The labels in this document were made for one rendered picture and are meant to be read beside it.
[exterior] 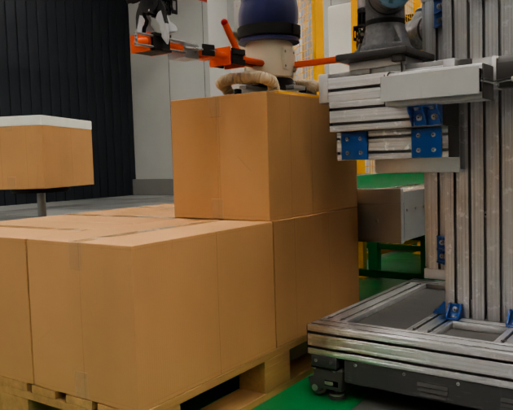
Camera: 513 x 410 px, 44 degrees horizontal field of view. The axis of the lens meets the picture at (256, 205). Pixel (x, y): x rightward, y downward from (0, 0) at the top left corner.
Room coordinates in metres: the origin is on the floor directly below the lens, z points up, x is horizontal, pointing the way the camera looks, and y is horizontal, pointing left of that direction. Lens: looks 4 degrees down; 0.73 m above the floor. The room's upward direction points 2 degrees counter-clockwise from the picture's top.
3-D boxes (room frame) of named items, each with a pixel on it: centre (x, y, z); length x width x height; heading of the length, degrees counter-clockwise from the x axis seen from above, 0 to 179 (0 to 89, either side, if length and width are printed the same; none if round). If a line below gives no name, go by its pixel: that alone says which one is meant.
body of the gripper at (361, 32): (2.37, -0.43, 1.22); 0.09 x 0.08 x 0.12; 145
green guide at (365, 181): (4.00, -0.92, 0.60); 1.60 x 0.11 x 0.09; 145
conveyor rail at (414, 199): (3.37, -1.21, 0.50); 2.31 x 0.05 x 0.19; 145
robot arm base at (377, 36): (1.92, -0.40, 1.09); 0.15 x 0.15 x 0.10
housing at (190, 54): (1.93, 0.20, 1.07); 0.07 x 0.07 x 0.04; 55
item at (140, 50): (1.82, 0.29, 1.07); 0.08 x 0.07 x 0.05; 145
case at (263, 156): (2.29, -0.05, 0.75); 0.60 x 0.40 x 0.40; 144
